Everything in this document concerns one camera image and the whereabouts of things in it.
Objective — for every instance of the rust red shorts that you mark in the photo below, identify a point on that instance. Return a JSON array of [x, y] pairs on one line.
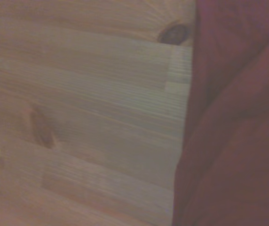
[[233, 131]]

